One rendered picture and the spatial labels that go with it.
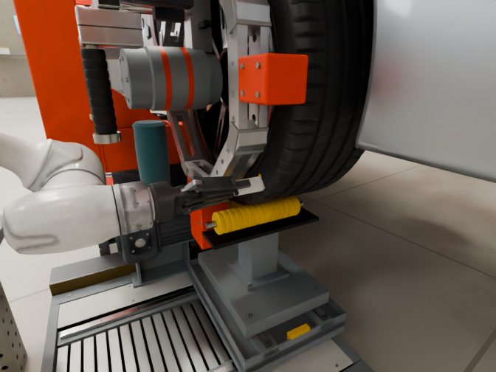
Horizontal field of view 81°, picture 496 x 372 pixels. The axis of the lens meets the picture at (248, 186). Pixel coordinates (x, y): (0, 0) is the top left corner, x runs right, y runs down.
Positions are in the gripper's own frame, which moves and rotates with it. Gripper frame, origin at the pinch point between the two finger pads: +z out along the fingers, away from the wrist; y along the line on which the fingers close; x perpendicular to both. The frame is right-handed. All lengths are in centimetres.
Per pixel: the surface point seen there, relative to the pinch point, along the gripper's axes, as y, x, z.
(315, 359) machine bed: -35, -44, 19
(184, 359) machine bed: -50, -31, -14
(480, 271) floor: -43, -47, 123
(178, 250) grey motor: -78, 7, -3
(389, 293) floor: -50, -39, 72
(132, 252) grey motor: -55, 6, -22
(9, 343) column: -60, -10, -59
